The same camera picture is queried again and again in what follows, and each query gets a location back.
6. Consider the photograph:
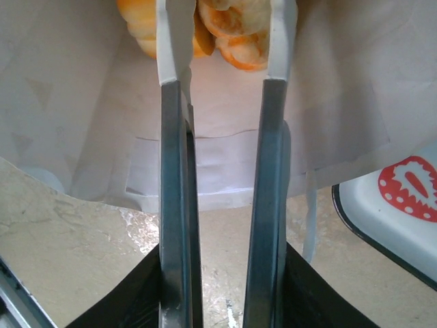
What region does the yellow ridged fake bread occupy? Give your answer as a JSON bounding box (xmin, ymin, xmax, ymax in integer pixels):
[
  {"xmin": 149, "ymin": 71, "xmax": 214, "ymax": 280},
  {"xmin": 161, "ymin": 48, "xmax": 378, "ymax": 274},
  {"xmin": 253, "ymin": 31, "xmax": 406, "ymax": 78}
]
[{"xmin": 115, "ymin": 0, "xmax": 208, "ymax": 59}]

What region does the small orange knotted bun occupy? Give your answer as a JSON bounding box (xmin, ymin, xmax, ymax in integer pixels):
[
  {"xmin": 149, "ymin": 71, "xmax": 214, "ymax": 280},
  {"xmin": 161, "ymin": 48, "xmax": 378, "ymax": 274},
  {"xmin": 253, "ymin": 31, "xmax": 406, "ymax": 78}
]
[{"xmin": 196, "ymin": 0, "xmax": 274, "ymax": 72}]

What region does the paper bag with cartoon print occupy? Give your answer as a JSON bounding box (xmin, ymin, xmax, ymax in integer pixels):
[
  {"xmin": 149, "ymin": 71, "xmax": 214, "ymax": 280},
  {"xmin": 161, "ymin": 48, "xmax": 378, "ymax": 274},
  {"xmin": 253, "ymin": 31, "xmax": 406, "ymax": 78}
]
[{"xmin": 0, "ymin": 0, "xmax": 437, "ymax": 264}]

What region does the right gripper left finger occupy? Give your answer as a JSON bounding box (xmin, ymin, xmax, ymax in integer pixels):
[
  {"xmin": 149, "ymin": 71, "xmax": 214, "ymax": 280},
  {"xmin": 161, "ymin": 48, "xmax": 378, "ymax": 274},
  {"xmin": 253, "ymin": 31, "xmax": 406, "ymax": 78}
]
[{"xmin": 68, "ymin": 0, "xmax": 205, "ymax": 328}]

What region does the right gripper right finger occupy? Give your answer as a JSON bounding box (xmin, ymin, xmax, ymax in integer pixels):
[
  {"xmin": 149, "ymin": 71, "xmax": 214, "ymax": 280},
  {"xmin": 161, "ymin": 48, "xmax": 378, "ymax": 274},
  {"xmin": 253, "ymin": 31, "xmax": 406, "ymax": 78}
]
[{"xmin": 242, "ymin": 0, "xmax": 376, "ymax": 328}]

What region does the white strawberry print tray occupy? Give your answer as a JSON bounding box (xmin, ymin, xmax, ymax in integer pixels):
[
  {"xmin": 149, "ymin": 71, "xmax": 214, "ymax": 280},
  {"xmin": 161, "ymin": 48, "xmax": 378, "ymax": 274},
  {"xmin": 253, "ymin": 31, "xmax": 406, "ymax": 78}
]
[{"xmin": 330, "ymin": 143, "xmax": 437, "ymax": 291}]

